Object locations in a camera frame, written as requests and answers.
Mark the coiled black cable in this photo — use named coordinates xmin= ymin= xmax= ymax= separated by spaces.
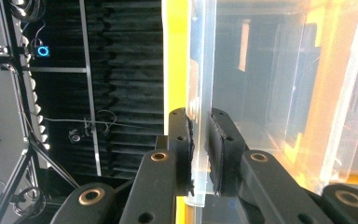
xmin=12 ymin=186 xmax=47 ymax=218

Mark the black pole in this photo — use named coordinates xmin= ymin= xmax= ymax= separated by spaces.
xmin=0 ymin=0 xmax=34 ymax=147

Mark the yellow and black organizer cabinet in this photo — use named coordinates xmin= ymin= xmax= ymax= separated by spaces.
xmin=161 ymin=0 xmax=358 ymax=224

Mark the grey metal frame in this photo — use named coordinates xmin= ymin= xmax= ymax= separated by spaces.
xmin=22 ymin=0 xmax=103 ymax=176

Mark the black tripod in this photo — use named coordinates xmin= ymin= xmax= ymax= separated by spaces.
xmin=0 ymin=139 xmax=80 ymax=224

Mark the thin black cable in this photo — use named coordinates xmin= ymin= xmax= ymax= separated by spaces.
xmin=40 ymin=109 xmax=166 ymax=129

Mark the blue ring light device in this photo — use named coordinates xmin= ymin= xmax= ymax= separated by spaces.
xmin=36 ymin=45 xmax=50 ymax=59

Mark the small camera on stand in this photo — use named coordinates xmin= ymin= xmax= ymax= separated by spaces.
xmin=68 ymin=129 xmax=84 ymax=144

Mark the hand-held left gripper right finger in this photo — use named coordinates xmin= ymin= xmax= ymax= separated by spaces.
xmin=205 ymin=107 xmax=248 ymax=198

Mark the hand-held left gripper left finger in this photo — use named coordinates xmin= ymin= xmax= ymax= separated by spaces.
xmin=167 ymin=106 xmax=196 ymax=198

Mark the clear plastic drawer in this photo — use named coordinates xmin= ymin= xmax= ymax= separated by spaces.
xmin=186 ymin=0 xmax=358 ymax=209

